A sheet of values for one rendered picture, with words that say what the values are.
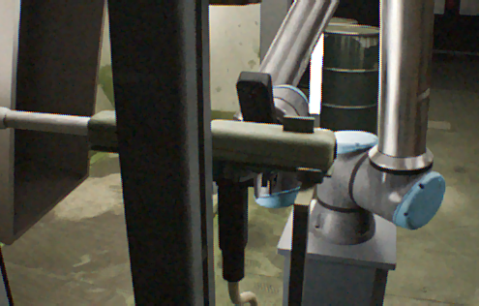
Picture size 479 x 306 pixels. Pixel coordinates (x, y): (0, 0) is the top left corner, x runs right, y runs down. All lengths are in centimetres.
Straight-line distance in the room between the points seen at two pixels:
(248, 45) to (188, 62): 309
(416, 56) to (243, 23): 246
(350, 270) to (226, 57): 243
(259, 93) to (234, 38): 280
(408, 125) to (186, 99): 79
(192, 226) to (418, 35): 75
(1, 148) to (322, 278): 103
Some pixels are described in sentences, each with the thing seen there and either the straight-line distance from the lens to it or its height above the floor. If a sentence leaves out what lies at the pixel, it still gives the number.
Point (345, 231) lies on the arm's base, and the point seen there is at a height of 68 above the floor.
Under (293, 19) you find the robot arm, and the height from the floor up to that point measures 122.
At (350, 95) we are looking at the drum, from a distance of 387.
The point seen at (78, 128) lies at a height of 113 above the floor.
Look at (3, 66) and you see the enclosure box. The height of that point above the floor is 107.
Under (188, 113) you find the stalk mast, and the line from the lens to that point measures 35.
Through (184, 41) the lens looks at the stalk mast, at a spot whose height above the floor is 127.
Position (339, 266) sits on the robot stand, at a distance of 130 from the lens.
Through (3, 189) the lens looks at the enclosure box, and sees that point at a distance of 168.
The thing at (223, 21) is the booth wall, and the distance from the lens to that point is 346.
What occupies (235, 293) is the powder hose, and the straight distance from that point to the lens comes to 68.
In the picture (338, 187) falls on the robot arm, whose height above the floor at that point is 80.
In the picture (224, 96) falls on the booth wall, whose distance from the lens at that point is 355.
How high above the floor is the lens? 132
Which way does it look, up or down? 21 degrees down
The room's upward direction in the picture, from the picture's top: straight up
